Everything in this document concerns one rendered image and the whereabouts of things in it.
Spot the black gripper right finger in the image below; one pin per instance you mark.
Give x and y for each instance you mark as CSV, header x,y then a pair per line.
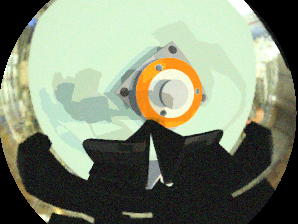
x,y
171,147

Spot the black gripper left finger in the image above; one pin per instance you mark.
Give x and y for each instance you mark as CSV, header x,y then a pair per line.
x,y
132,151

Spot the orange round plate with centre hole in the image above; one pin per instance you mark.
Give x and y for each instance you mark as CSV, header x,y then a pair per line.
x,y
149,83

